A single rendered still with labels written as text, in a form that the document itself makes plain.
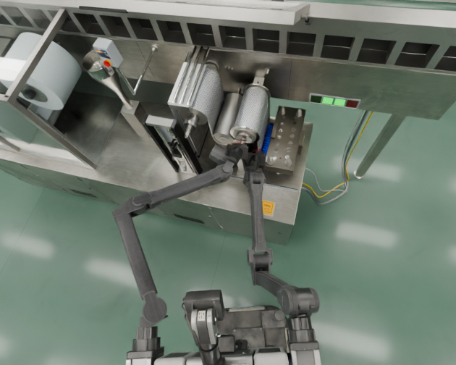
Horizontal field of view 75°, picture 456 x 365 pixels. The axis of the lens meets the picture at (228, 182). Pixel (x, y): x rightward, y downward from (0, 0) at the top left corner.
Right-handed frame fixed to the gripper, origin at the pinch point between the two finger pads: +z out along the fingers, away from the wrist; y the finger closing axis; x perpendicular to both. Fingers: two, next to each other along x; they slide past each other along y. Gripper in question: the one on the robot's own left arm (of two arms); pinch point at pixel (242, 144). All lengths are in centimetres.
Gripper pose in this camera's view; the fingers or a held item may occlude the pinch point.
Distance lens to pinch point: 147.4
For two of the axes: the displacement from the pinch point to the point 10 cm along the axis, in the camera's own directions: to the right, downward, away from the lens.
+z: 2.9, -5.1, 8.1
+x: 0.1, -8.5, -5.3
